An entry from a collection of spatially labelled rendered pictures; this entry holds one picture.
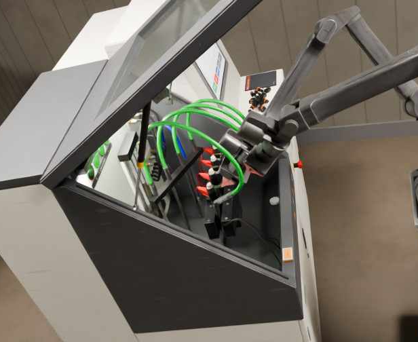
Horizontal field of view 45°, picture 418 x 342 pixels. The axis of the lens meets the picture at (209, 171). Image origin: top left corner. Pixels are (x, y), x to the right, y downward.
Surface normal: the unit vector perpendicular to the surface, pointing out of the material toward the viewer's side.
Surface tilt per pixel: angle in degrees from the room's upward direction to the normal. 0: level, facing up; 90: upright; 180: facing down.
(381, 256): 0
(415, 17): 90
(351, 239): 0
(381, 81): 81
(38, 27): 90
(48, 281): 90
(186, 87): 90
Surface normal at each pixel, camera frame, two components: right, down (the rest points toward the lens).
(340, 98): -0.21, 0.49
